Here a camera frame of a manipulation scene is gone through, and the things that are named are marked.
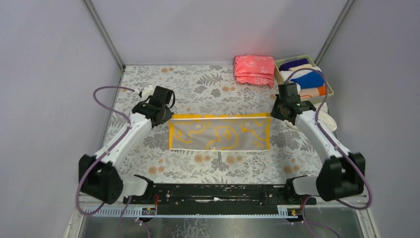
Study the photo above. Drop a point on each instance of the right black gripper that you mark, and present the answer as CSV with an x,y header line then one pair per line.
x,y
277,111

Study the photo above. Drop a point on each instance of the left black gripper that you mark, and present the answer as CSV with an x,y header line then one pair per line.
x,y
165,113

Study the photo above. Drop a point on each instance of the orange cartoon towel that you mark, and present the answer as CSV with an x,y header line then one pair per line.
x,y
312,93

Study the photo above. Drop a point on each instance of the blue towel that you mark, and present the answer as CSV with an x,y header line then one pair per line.
x,y
312,79

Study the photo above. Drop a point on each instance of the yellow white towel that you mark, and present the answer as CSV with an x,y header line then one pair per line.
x,y
220,133

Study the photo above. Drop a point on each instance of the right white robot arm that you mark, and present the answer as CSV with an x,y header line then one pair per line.
x,y
341,172

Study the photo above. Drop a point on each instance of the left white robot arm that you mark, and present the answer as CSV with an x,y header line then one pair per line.
x,y
100,175

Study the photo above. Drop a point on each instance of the white rolled towel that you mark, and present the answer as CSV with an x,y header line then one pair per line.
x,y
287,75

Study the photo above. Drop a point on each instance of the purple rolled towel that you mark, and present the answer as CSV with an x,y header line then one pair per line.
x,y
286,66

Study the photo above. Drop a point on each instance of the floral tablecloth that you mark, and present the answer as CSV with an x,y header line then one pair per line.
x,y
212,90

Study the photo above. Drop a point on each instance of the cream crumpled towel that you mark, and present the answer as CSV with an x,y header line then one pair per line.
x,y
321,111

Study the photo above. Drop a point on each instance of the cream rolled towel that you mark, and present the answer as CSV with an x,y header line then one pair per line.
x,y
300,67

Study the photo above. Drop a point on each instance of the pink folded towel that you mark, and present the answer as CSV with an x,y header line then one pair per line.
x,y
255,70

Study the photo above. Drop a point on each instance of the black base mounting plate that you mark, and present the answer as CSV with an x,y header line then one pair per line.
x,y
218,199

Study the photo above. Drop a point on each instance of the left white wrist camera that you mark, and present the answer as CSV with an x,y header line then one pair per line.
x,y
146,92

